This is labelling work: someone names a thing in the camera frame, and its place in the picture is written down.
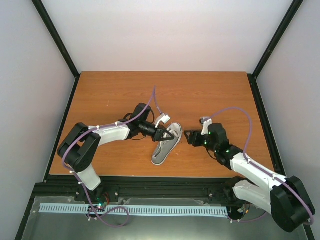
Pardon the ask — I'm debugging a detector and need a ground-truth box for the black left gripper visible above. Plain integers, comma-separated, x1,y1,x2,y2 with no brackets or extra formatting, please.
140,121,175,143

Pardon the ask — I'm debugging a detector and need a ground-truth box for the grey canvas sneaker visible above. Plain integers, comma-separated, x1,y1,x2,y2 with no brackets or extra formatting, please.
151,131,183,166

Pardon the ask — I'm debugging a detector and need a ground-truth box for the white shoelace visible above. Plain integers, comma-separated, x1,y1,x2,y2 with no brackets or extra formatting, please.
167,122,183,138

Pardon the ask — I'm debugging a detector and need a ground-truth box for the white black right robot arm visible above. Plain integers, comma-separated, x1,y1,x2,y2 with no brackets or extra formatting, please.
184,123,316,233

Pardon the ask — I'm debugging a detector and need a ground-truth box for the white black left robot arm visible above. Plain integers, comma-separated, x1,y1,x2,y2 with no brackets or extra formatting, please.
57,103,182,202

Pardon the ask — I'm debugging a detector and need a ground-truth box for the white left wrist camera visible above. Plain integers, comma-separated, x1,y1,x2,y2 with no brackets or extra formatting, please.
154,113,171,128

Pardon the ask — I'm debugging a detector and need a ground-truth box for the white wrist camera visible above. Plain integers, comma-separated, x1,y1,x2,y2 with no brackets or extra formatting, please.
154,113,171,128
199,116,212,136

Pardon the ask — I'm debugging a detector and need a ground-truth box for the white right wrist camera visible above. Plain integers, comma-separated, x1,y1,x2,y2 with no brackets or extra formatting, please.
199,116,212,136

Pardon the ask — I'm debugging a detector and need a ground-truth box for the light blue slotted cable duct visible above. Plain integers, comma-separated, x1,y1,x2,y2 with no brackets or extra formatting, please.
38,203,228,218

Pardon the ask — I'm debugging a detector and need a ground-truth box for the black aluminium frame rail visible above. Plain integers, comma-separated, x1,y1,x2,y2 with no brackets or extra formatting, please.
32,174,301,208

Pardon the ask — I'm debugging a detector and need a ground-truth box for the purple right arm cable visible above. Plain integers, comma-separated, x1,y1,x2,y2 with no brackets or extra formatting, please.
204,106,316,226

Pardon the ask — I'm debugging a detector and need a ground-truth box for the black left frame post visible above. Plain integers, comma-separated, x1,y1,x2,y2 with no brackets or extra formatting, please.
31,0,81,78

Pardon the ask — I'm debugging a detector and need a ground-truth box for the black frame post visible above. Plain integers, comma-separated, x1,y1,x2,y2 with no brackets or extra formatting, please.
252,0,304,81
31,0,81,78

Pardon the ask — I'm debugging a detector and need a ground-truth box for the grey metal base plate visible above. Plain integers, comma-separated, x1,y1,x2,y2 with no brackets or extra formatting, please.
16,197,308,240

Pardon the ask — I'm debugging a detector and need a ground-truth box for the black right frame post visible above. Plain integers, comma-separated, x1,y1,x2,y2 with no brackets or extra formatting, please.
252,0,304,81

